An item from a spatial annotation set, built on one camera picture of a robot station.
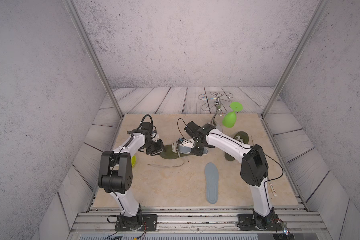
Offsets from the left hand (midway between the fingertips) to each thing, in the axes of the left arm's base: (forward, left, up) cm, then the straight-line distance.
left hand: (165, 150), depth 91 cm
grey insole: (-1, -11, +3) cm, 12 cm away
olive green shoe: (0, -4, 0) cm, 4 cm away
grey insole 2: (-15, -27, -7) cm, 32 cm away
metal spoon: (-23, -60, -7) cm, 65 cm away
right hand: (-1, -19, +2) cm, 19 cm away
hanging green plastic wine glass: (+15, -40, +11) cm, 44 cm away
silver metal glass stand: (+21, -32, +23) cm, 44 cm away
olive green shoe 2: (+13, -51, -4) cm, 53 cm away
